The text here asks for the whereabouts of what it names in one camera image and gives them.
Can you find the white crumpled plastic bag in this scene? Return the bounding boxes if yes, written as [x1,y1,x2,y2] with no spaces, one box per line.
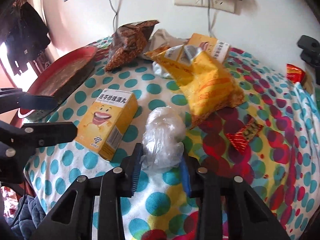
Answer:
[141,29,192,60]

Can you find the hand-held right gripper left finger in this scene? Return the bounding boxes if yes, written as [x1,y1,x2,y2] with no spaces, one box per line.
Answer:
[31,142,144,240]

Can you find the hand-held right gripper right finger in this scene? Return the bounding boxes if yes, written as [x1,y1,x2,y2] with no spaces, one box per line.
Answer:
[180,154,292,240]

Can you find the round red tray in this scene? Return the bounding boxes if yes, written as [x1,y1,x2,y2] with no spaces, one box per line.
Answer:
[19,45,98,122]

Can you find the blue quilted cloth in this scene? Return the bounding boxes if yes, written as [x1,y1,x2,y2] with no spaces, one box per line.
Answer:
[5,195,47,240]

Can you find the yellow snack bag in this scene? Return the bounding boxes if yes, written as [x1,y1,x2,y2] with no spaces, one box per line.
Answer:
[175,52,245,130]
[144,44,200,80]

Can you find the red gold snack packet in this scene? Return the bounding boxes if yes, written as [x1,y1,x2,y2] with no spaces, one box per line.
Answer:
[226,114,263,153]

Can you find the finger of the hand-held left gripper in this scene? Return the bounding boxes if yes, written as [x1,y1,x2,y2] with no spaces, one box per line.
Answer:
[0,120,78,183]
[0,87,59,114]

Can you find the large yellow cartoon face box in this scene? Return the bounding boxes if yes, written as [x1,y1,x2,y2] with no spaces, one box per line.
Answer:
[75,88,139,161]

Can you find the polka dot cloth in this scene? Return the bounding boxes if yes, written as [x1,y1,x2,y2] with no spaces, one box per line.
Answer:
[24,36,320,240]

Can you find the black camera device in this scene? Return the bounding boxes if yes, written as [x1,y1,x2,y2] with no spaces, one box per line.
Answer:
[297,35,320,85]

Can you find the charger cable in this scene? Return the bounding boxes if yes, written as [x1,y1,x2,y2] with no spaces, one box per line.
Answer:
[207,7,215,37]

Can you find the small yellow cartoon face box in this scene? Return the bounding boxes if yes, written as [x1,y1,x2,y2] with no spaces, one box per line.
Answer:
[188,33,230,62]

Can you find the thick monitor cable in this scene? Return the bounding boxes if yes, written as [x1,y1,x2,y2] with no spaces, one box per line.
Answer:
[106,0,119,29]

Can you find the clear plastic bag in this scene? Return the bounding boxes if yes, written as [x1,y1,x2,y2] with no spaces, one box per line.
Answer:
[141,106,187,173]

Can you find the dark hanging clothes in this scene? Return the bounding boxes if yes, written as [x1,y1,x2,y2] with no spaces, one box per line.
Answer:
[0,2,50,75]

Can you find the brown snack bag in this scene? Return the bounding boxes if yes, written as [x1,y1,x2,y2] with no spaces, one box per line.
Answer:
[104,19,160,72]

